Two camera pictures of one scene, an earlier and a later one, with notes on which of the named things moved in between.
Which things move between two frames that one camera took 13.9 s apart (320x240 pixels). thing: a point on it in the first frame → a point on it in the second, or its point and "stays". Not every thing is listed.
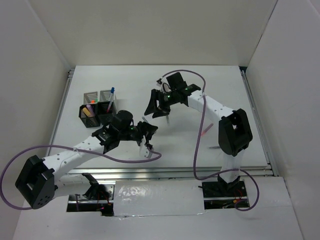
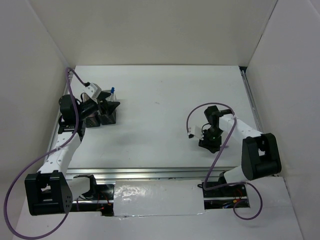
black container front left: x=89 y=121 stays
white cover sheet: x=158 y=197 stays
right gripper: x=163 y=110 → x=213 y=147
